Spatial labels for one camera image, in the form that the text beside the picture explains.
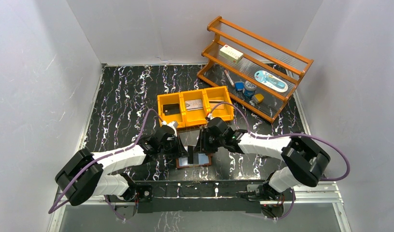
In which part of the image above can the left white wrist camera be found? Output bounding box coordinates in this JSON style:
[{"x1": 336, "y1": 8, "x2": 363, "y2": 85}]
[{"x1": 162, "y1": 121, "x2": 178, "y2": 132}]

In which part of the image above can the brown leather card holder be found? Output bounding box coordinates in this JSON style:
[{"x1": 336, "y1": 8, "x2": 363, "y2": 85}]
[{"x1": 176, "y1": 153, "x2": 212, "y2": 169}]

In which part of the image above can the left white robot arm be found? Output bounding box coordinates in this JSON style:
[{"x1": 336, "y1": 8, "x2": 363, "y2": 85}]
[{"x1": 55, "y1": 125, "x2": 188, "y2": 206}]

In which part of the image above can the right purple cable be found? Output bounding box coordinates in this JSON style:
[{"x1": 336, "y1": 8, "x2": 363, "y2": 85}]
[{"x1": 207, "y1": 101, "x2": 351, "y2": 221}]

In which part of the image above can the blue round tin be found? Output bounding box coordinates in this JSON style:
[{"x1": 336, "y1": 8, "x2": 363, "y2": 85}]
[{"x1": 243, "y1": 81, "x2": 257, "y2": 99}]

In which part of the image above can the yellow grey sharpener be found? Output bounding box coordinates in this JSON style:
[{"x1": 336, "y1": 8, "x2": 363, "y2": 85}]
[{"x1": 250, "y1": 94, "x2": 264, "y2": 105}]

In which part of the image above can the orange three-compartment bin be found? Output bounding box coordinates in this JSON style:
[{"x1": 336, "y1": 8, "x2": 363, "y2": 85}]
[{"x1": 157, "y1": 86, "x2": 234, "y2": 128}]

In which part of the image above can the orange wooden shelf rack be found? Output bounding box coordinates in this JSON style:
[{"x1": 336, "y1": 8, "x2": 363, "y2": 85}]
[{"x1": 197, "y1": 16, "x2": 314, "y2": 123}]

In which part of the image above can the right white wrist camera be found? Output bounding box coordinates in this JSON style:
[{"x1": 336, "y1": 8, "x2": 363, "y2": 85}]
[{"x1": 206, "y1": 113, "x2": 214, "y2": 121}]

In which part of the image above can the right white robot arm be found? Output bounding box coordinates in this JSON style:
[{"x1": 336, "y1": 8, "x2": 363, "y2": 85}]
[{"x1": 194, "y1": 117, "x2": 331, "y2": 200}]

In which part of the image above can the blue blister pack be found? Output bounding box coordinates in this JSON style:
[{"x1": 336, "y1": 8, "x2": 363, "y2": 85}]
[{"x1": 254, "y1": 70, "x2": 288, "y2": 93}]

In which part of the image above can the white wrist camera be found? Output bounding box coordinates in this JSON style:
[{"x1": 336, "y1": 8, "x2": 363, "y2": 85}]
[
  {"x1": 206, "y1": 113, "x2": 214, "y2": 121},
  {"x1": 162, "y1": 121, "x2": 178, "y2": 132}
]

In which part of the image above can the red white pen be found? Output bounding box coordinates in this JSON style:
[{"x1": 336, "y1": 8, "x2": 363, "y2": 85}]
[{"x1": 224, "y1": 70, "x2": 235, "y2": 87}]

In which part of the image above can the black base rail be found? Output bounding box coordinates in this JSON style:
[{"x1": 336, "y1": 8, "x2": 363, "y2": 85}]
[{"x1": 105, "y1": 179, "x2": 297, "y2": 215}]

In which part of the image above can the white cardboard box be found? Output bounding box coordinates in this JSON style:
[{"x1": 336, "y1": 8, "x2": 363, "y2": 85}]
[{"x1": 219, "y1": 44, "x2": 244, "y2": 64}]

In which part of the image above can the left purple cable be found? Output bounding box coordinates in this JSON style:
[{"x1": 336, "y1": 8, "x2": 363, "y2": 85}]
[{"x1": 48, "y1": 109, "x2": 167, "y2": 221}]

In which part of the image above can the purple cable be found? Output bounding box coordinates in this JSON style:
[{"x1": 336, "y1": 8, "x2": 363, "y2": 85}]
[
  {"x1": 207, "y1": 101, "x2": 351, "y2": 221},
  {"x1": 48, "y1": 109, "x2": 167, "y2": 221}
]

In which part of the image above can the black card in bin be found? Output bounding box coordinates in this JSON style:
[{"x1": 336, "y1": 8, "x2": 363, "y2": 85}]
[{"x1": 162, "y1": 103, "x2": 181, "y2": 116}]

